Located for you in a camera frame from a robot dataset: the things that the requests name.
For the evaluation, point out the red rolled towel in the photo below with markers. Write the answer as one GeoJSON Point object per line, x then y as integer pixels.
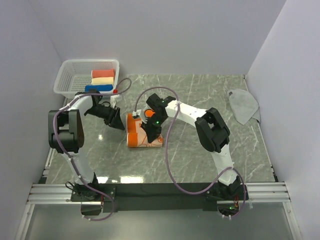
{"type": "Point", "coordinates": [103, 73]}

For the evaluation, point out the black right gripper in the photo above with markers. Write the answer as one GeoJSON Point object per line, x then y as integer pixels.
{"type": "Point", "coordinates": [152, 133]}

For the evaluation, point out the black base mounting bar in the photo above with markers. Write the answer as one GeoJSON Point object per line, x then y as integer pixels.
{"type": "Point", "coordinates": [166, 196]}

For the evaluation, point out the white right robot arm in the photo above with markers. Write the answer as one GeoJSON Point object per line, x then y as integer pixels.
{"type": "Point", "coordinates": [213, 134]}

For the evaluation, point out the white plastic basket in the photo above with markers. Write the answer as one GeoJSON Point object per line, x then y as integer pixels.
{"type": "Point", "coordinates": [75, 74]}

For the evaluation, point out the orange cartoon towel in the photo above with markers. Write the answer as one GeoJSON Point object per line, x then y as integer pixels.
{"type": "Point", "coordinates": [137, 137]}

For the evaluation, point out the cream rolled towel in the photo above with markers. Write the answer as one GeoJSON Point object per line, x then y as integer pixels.
{"type": "Point", "coordinates": [102, 80]}

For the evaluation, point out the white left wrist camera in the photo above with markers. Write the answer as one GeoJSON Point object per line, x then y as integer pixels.
{"type": "Point", "coordinates": [115, 98]}

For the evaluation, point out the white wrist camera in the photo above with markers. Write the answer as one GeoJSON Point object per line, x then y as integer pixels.
{"type": "Point", "coordinates": [115, 98]}
{"type": "Point", "coordinates": [140, 114]}

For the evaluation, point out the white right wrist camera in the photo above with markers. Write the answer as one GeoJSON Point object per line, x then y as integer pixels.
{"type": "Point", "coordinates": [140, 114]}

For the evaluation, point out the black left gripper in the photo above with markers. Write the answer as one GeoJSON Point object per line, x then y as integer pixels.
{"type": "Point", "coordinates": [114, 119]}

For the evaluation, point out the grey towel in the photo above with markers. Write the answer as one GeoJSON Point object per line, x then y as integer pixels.
{"type": "Point", "coordinates": [244, 106]}

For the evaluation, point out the blue rolled towel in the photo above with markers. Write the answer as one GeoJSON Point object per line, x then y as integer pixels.
{"type": "Point", "coordinates": [100, 88]}

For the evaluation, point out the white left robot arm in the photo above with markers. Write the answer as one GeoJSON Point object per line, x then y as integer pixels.
{"type": "Point", "coordinates": [66, 135]}

